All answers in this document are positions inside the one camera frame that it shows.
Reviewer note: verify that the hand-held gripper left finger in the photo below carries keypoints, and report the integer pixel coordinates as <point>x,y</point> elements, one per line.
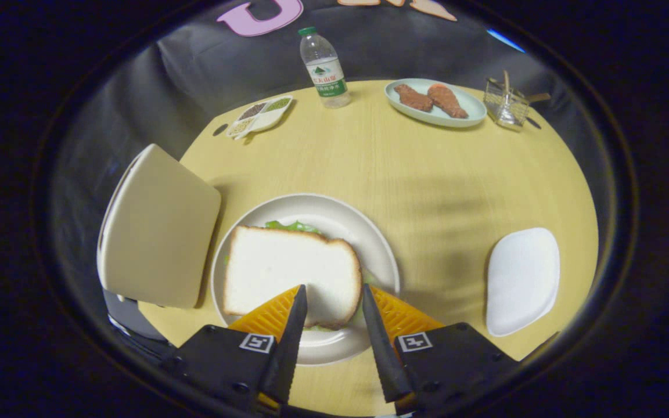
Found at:
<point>285,354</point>

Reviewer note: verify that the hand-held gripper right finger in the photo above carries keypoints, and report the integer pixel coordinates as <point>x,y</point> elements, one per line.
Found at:
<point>384,354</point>

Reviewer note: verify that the white bread slice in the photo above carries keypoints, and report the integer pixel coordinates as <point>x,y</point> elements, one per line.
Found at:
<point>288,267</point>

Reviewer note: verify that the green lettuce leaf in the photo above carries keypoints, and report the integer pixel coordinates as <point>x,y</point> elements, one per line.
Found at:
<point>291,226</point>

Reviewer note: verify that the round cream plate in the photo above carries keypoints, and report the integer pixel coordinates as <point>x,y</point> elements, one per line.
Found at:
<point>334,215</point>

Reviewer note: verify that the white square plate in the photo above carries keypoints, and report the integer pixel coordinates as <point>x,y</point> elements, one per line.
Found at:
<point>523,278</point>

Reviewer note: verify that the cream toaster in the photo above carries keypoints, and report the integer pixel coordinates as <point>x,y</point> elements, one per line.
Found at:
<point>160,232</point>

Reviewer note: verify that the white divided bean tray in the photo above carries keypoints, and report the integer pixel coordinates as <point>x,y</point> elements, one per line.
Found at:
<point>265,115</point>

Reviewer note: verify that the pale green oval plate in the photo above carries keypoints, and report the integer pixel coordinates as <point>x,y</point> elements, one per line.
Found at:
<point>456,119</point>

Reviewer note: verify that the brown meat patty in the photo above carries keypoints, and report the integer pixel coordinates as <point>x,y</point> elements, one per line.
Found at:
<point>414,98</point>
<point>448,100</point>

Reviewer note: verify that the clear plastic water bottle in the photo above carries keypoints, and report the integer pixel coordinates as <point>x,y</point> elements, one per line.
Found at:
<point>326,72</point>

